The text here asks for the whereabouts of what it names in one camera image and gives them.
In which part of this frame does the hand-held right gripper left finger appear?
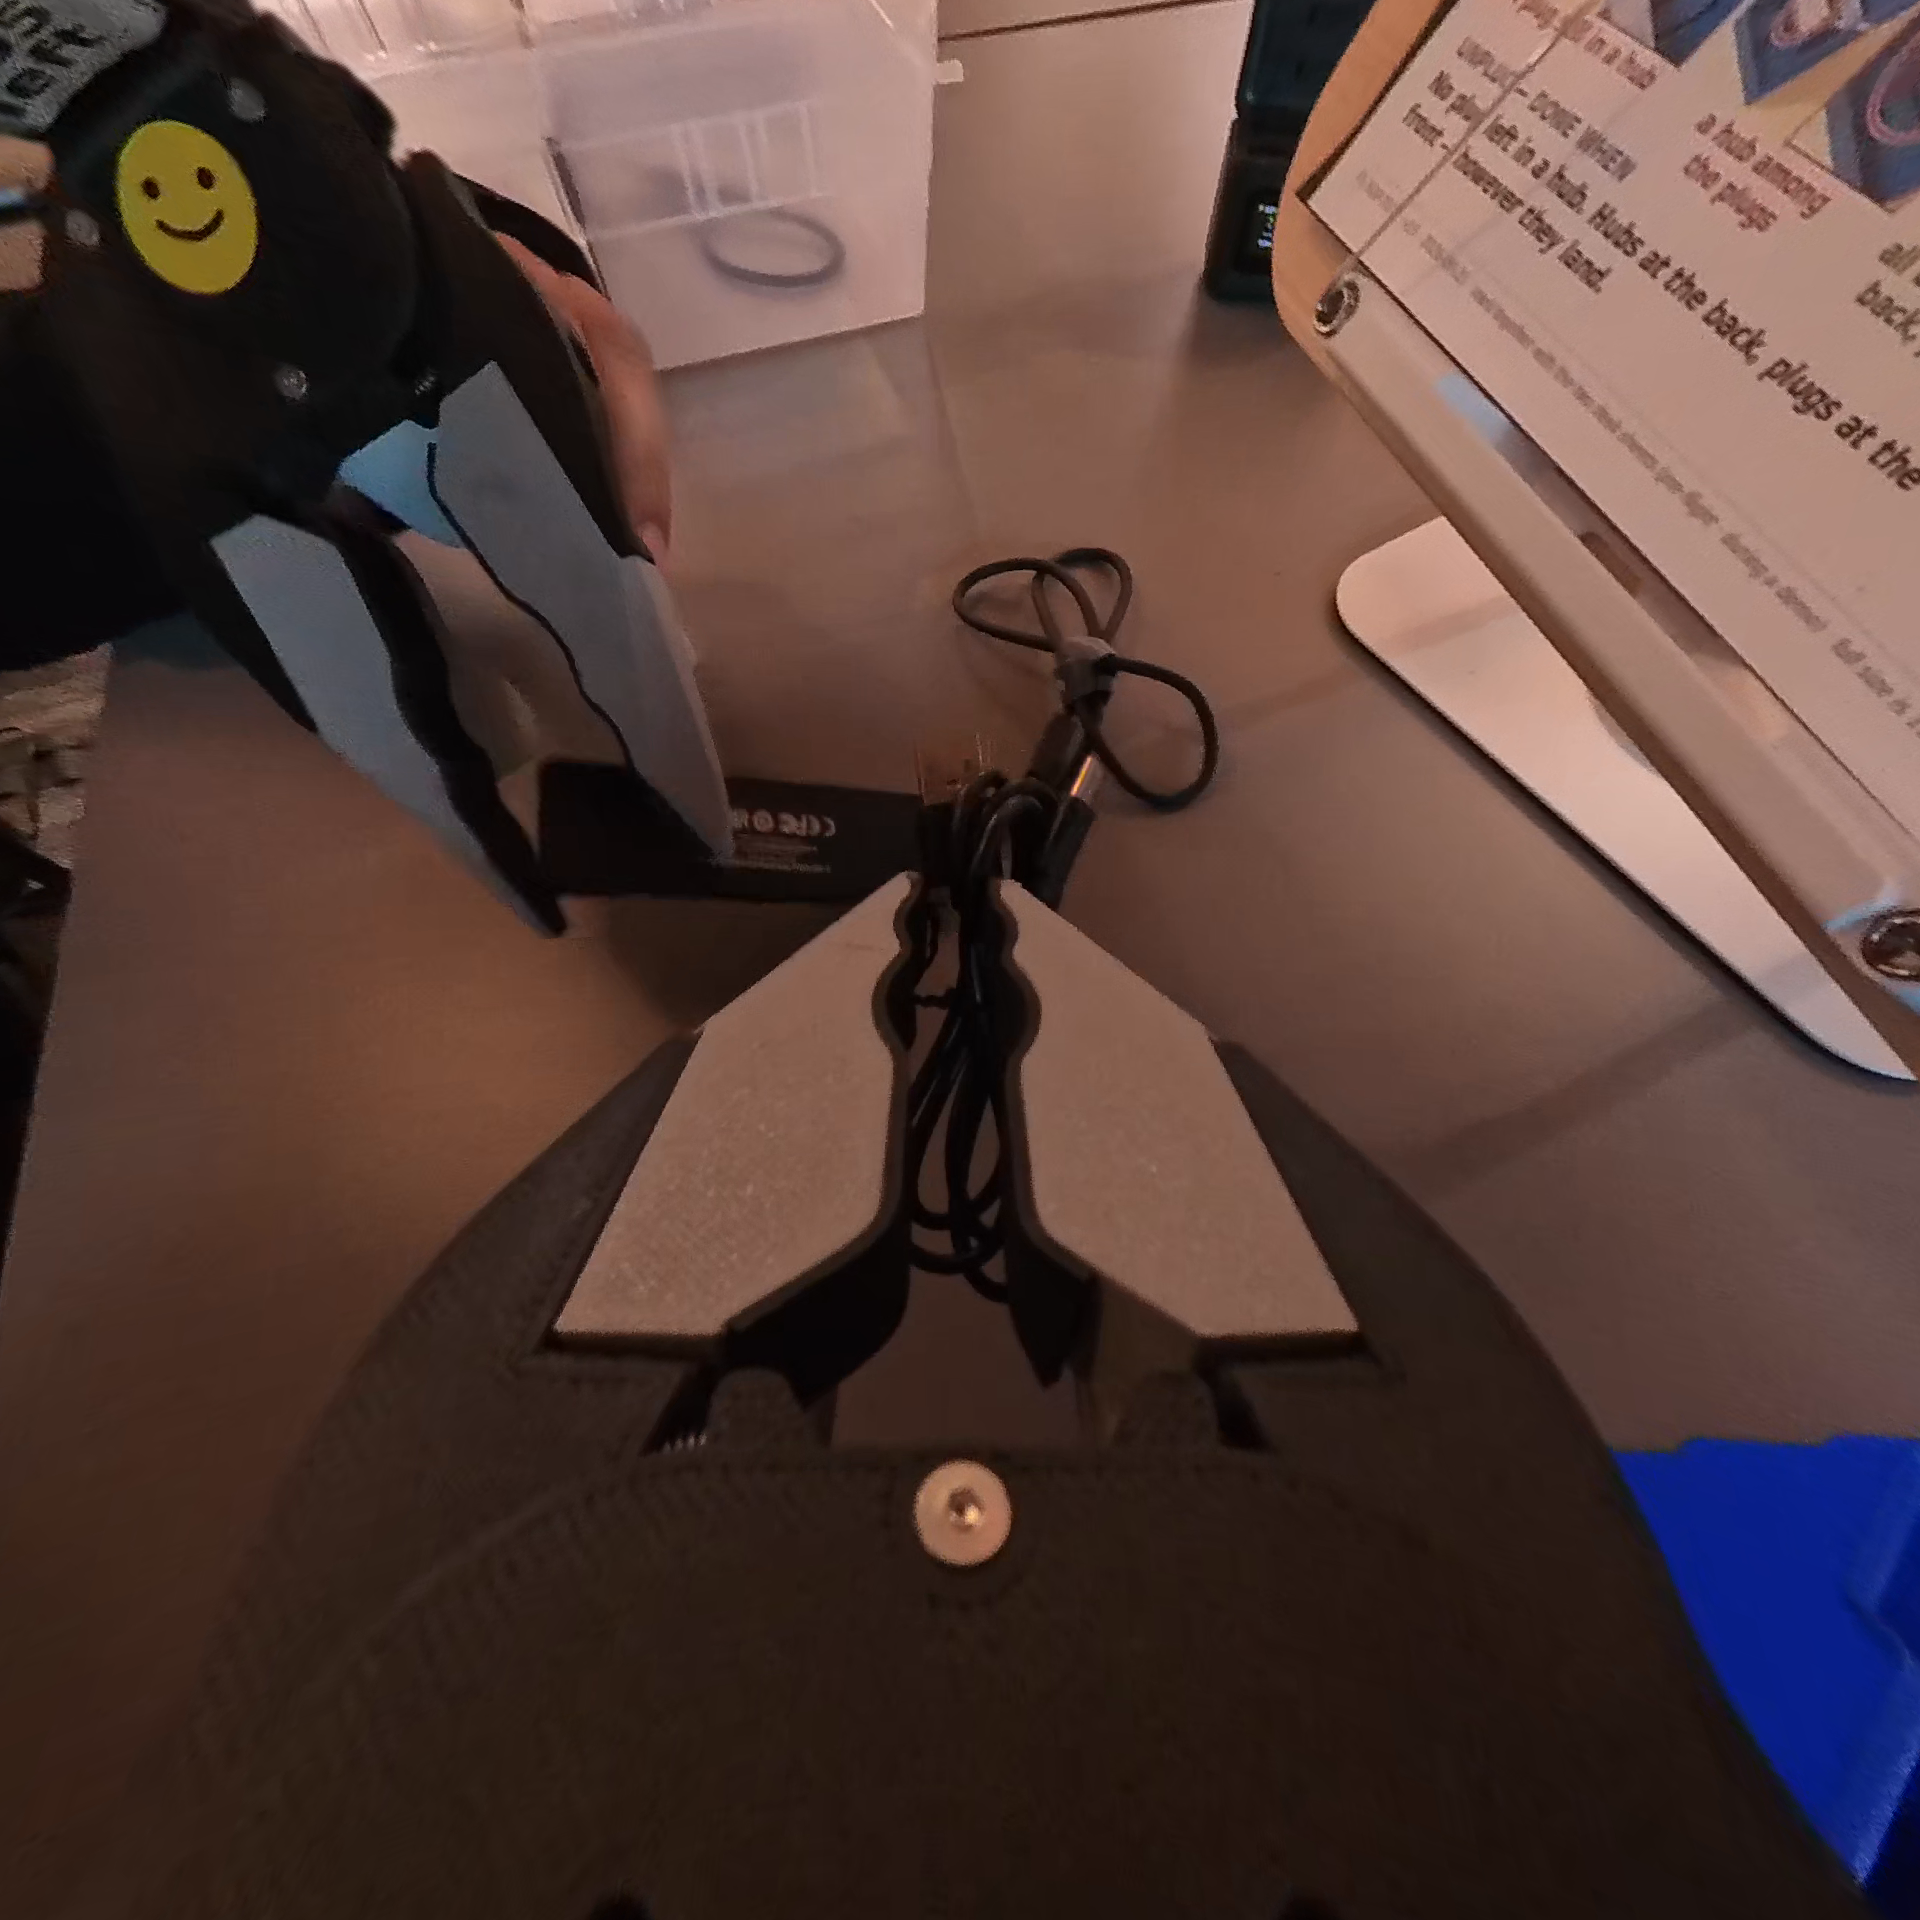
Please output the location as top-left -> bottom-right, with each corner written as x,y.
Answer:
548,874 -> 923,1395

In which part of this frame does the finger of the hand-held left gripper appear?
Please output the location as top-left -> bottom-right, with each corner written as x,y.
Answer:
333,356 -> 740,866
208,513 -> 570,941

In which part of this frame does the printed instruction sheet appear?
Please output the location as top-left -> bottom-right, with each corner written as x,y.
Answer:
1297,0 -> 1920,676

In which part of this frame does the small black camera device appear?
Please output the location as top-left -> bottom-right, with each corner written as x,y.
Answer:
1202,0 -> 1326,305

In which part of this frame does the clear acrylic box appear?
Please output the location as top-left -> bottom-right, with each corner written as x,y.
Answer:
270,0 -> 942,373

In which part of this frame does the wooden display board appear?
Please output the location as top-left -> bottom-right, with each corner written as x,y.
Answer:
1272,0 -> 1920,1052

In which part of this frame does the blue plastic bin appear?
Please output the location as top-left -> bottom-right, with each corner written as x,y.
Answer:
1612,1430 -> 1920,1894

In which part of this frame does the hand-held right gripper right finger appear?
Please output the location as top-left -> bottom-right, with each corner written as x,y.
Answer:
994,874 -> 1362,1385

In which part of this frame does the person's left hand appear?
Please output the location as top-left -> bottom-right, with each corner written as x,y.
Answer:
491,221 -> 675,566

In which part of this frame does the black usb cable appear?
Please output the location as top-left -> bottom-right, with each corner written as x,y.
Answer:
873,731 -> 1057,1305
950,547 -> 1220,905

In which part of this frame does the black coiled cable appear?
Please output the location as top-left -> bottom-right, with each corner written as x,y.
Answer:
701,210 -> 846,290

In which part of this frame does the black bar usb hub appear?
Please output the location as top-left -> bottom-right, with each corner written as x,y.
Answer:
536,758 -> 928,905

